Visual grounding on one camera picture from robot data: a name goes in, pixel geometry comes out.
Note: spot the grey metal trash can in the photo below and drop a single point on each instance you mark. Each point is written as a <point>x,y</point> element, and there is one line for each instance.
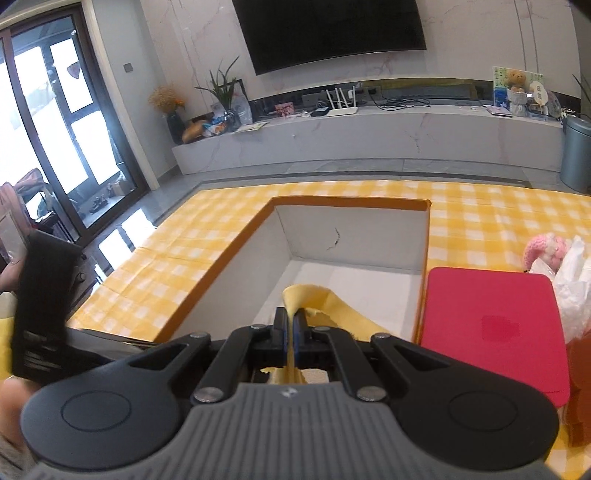
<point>576,157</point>

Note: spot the brown rounded object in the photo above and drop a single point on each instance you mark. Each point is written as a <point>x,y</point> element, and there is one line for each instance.
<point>193,131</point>

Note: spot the white router with antennas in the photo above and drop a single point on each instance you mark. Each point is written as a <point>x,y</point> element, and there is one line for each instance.
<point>342,110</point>

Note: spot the green plant in glass vase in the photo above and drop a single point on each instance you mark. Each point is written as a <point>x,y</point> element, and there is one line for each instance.
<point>224,92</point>

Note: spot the loose papers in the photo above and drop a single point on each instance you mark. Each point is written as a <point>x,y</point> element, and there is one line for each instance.
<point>249,127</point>

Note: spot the clear plastic bag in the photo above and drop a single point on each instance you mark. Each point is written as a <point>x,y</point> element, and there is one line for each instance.
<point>241,110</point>

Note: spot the pink plush toy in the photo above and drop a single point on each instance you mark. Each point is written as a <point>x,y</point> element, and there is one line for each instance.
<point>545,249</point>

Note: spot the yellow checkered tablecloth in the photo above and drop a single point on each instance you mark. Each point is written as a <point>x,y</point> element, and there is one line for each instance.
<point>480,217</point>

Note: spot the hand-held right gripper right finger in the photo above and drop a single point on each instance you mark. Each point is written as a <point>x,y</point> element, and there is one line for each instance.
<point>300,341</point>

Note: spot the white cardboard box orange rim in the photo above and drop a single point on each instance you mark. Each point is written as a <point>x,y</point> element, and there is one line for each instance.
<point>351,240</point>

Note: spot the flat grey laptop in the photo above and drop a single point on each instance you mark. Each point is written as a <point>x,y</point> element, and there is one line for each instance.
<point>498,111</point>

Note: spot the dark vase with dried flowers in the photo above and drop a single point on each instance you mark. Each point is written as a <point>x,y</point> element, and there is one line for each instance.
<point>173,124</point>

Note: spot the brown fluffy towel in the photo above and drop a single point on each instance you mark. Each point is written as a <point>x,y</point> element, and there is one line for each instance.
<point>581,387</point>

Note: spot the pink photo card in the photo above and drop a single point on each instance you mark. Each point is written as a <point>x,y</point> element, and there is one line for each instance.
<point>285,110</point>

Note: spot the white marble television cabinet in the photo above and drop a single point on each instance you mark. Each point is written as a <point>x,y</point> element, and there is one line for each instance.
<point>369,138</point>

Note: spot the blue snack packets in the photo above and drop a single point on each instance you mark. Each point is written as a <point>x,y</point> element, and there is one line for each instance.
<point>216,128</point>

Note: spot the white cloth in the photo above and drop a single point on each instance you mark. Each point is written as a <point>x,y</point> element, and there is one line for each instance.
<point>575,281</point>

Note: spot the red flat lid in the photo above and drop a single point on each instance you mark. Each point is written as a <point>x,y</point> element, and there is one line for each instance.
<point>489,318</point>

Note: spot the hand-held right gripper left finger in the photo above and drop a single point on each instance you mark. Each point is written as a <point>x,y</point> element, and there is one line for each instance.
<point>281,337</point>

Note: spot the glass sliding door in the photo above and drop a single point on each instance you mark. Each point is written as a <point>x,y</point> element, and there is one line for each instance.
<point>87,115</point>

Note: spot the yellow cloth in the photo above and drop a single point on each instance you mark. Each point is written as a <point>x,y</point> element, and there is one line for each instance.
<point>302,295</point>

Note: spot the round paper fan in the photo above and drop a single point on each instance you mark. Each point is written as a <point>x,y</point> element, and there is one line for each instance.
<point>538,91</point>

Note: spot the brown teddy bear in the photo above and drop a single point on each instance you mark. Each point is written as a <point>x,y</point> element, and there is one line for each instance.
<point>516,85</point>

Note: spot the green painted picture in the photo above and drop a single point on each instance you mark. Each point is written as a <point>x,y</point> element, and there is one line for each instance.
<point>499,83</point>

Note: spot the dark shoes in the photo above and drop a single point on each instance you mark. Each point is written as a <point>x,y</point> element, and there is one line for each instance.
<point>99,204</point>

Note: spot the person's left hand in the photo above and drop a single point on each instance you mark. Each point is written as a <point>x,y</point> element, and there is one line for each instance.
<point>11,410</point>

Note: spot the black wall television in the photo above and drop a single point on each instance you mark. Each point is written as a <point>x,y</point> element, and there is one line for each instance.
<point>332,32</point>

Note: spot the small black box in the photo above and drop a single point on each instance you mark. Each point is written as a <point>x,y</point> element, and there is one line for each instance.
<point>319,112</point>

